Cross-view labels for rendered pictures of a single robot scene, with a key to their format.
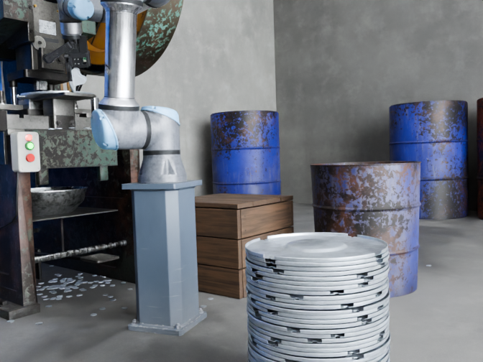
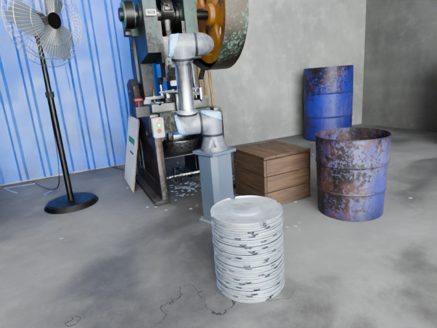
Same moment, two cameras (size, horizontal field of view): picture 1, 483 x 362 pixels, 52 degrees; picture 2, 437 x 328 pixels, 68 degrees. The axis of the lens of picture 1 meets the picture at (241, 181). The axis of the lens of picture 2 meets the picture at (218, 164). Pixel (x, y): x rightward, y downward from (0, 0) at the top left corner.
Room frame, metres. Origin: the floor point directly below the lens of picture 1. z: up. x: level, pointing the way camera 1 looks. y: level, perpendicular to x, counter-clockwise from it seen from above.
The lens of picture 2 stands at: (-0.14, -0.61, 0.86)
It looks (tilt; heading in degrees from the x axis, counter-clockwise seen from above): 15 degrees down; 27
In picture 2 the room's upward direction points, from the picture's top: 4 degrees counter-clockwise
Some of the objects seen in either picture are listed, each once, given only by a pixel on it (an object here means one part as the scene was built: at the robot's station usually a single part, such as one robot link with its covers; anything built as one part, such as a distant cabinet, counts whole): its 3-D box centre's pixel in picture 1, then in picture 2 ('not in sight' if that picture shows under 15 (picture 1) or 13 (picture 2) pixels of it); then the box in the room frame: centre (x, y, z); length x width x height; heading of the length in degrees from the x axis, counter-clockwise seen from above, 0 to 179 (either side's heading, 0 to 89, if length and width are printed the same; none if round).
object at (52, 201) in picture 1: (46, 200); (179, 144); (2.06, 0.83, 0.36); 0.34 x 0.34 x 0.10
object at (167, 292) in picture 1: (165, 253); (216, 185); (1.54, 0.25, 0.23); 0.19 x 0.19 x 0.45; 69
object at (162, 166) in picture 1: (162, 166); (213, 141); (1.54, 0.25, 0.50); 0.15 x 0.15 x 0.10
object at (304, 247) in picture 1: (315, 245); (246, 209); (1.01, -0.15, 0.33); 0.29 x 0.29 x 0.01
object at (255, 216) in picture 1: (229, 239); (270, 172); (2.03, 0.06, 0.18); 0.40 x 0.38 x 0.35; 52
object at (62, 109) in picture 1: (64, 112); (181, 99); (1.95, 0.69, 0.72); 0.25 x 0.14 x 0.14; 50
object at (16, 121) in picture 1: (42, 126); (175, 105); (2.06, 0.83, 0.68); 0.45 x 0.30 x 0.06; 140
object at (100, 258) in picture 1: (66, 256); (187, 174); (1.98, 0.72, 0.14); 0.59 x 0.10 x 0.05; 50
